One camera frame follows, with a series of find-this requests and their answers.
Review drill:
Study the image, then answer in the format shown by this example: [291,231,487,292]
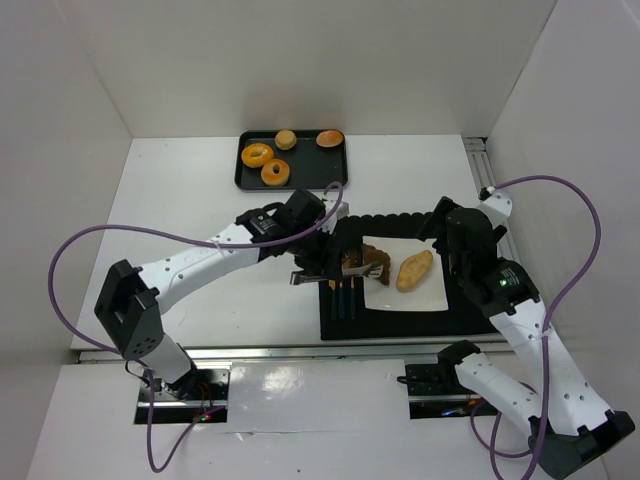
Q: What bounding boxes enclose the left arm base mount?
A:
[124,362,231,425]

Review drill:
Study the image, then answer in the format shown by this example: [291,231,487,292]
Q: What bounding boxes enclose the aluminium rail right side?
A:
[462,136,534,301]

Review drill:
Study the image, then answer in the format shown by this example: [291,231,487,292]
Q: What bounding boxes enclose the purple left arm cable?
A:
[48,181,346,474]

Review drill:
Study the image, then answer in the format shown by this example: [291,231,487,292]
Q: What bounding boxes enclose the aluminium rail front edge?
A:
[77,339,511,363]

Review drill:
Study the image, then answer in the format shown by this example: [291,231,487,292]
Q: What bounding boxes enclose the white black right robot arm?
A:
[418,188,635,479]

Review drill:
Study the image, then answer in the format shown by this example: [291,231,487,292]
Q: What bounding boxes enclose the long yellow bread roll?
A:
[396,250,433,293]

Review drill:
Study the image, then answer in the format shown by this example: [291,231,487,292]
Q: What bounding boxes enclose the brown chocolate croissant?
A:
[341,244,391,286]

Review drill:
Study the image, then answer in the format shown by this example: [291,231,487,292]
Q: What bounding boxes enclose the orange sesame burger bun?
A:
[316,130,344,148]

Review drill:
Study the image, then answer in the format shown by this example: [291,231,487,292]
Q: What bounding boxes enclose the black scalloped placemat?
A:
[319,213,497,341]

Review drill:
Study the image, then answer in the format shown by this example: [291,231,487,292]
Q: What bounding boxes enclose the gold spoon green handle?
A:
[337,281,346,319]

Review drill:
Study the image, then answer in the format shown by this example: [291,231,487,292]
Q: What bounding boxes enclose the small round tan bun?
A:
[274,130,297,151]

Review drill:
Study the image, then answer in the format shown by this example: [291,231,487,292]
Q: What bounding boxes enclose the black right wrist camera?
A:
[481,260,540,318]

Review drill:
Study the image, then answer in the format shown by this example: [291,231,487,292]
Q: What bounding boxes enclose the white square plate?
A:
[363,236,448,312]

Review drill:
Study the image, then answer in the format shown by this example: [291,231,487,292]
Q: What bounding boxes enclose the grey metal tongs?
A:
[289,262,384,286]

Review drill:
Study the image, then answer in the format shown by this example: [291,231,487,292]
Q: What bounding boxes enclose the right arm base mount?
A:
[396,364,497,420]

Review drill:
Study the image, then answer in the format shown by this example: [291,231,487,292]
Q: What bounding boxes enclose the gold fork green handle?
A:
[349,277,357,320]

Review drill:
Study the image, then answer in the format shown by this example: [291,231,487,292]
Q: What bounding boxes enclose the orange glazed donut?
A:
[241,143,274,168]

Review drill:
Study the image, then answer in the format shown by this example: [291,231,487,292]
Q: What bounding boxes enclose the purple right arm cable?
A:
[469,174,600,480]

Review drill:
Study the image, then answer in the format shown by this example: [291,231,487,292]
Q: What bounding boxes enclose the gold knife green handle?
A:
[328,280,337,321]

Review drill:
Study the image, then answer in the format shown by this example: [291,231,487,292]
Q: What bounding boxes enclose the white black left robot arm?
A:
[94,189,349,398]

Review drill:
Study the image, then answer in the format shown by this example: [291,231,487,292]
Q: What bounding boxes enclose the black rectangular bread tray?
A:
[234,129,349,192]

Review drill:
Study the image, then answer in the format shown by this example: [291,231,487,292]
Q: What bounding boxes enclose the orange white-centred donut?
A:
[261,158,290,187]

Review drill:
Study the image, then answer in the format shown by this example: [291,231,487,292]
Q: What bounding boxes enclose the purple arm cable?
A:
[48,181,346,474]
[469,174,600,480]

